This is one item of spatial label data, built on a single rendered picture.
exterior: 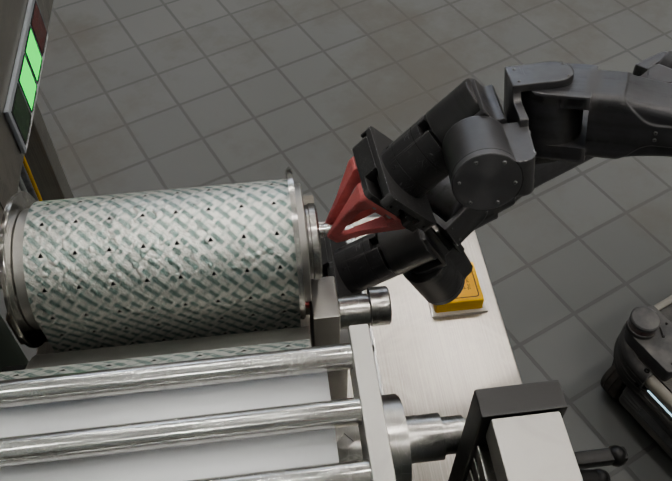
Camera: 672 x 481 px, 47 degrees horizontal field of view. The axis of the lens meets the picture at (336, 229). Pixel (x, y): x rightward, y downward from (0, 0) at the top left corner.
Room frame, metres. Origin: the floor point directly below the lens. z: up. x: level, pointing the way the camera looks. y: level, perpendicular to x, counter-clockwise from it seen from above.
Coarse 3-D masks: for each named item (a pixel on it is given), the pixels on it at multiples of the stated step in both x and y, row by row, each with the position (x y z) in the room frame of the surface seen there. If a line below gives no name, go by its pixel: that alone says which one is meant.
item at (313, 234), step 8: (304, 208) 0.48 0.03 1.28; (312, 208) 0.48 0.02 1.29; (312, 216) 0.47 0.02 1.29; (312, 224) 0.46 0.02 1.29; (312, 232) 0.45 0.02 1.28; (312, 240) 0.45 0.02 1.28; (320, 240) 0.45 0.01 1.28; (312, 248) 0.44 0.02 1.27; (320, 248) 0.44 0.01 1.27; (312, 256) 0.44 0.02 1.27; (320, 256) 0.44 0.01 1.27; (312, 264) 0.43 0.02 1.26; (320, 264) 0.43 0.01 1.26; (312, 272) 0.43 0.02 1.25; (320, 272) 0.43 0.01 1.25
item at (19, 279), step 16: (16, 224) 0.44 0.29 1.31; (304, 224) 0.45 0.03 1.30; (16, 240) 0.42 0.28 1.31; (304, 240) 0.43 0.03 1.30; (16, 256) 0.41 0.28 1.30; (304, 256) 0.42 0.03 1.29; (16, 272) 0.40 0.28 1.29; (304, 272) 0.41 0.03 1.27; (16, 288) 0.39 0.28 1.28; (304, 288) 0.41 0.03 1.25; (32, 320) 0.38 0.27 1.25
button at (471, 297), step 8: (472, 264) 0.69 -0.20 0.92; (472, 272) 0.67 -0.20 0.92; (472, 280) 0.66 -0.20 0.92; (464, 288) 0.64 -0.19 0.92; (472, 288) 0.64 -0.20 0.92; (480, 288) 0.64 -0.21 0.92; (464, 296) 0.63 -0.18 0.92; (472, 296) 0.63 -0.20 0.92; (480, 296) 0.63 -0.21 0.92; (448, 304) 0.62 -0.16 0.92; (456, 304) 0.62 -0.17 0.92; (464, 304) 0.62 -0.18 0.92; (472, 304) 0.62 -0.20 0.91; (480, 304) 0.62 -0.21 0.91
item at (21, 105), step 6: (18, 90) 0.74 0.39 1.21; (18, 96) 0.74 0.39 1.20; (18, 102) 0.73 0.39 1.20; (24, 102) 0.75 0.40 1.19; (18, 108) 0.72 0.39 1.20; (24, 108) 0.74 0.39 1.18; (18, 114) 0.71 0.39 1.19; (24, 114) 0.73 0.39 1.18; (18, 120) 0.71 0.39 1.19; (24, 120) 0.72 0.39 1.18; (24, 126) 0.72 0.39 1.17; (24, 132) 0.71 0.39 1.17; (24, 138) 0.70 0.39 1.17
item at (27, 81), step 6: (24, 60) 0.80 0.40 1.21; (24, 66) 0.79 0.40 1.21; (24, 72) 0.79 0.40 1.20; (30, 72) 0.81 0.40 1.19; (24, 78) 0.78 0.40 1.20; (30, 78) 0.80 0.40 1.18; (24, 84) 0.77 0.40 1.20; (30, 84) 0.79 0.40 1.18; (24, 90) 0.76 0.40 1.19; (30, 90) 0.78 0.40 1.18; (30, 96) 0.77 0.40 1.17; (30, 102) 0.77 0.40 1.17
